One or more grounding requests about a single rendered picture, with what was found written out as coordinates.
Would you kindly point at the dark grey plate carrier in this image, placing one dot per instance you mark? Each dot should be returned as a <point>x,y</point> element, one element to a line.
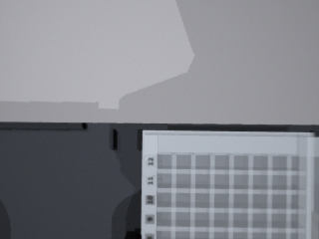
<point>82,180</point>

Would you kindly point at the white multi-well plate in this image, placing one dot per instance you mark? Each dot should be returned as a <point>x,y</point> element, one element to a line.
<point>258,187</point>

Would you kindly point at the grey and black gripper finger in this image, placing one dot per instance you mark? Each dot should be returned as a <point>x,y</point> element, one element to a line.
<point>133,235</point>

